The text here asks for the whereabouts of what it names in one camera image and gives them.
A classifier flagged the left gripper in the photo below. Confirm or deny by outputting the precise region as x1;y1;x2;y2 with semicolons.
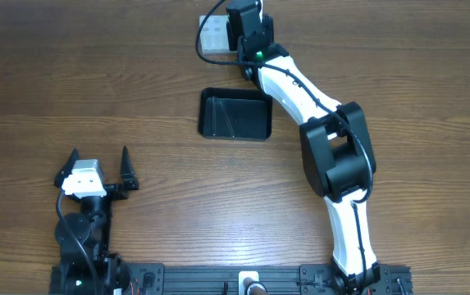
53;145;140;201

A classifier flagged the mounting rail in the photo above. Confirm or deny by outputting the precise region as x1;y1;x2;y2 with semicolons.
49;263;414;295

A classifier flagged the black tray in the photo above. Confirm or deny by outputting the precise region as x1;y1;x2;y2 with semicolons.
197;87;273;143

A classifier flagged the white test tube rack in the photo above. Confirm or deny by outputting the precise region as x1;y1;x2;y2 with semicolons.
198;15;231;56

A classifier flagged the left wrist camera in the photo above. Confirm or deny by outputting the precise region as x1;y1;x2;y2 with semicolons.
61;158;107;200

